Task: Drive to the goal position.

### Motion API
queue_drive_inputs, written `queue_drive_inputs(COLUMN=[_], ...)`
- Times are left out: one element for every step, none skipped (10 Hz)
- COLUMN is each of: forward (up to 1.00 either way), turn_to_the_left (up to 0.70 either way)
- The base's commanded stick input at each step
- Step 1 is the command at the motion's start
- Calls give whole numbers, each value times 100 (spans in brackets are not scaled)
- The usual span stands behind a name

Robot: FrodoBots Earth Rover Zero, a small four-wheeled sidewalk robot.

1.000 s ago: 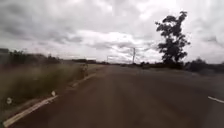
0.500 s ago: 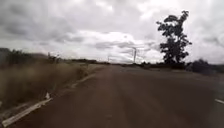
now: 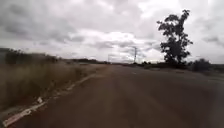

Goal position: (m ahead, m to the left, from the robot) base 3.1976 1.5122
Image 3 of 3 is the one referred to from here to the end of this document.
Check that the utility pole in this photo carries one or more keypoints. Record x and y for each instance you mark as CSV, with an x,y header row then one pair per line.
x,y
135,55

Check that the dark grey asphalt road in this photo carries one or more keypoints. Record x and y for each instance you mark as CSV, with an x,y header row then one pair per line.
x,y
140,100

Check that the tall dark tree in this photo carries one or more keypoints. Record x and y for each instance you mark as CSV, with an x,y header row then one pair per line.
x,y
175,40

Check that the dry tall grass verge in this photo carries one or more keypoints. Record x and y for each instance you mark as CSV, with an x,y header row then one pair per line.
x,y
30,80

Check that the dark distant tree line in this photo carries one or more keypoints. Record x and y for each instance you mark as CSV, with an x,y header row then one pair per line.
x,y
200,65

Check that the dark bushes beyond grass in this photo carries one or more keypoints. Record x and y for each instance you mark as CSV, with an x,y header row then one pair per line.
x,y
23,56

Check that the white painted edge line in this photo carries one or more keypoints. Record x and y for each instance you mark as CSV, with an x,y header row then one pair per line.
x,y
26,111

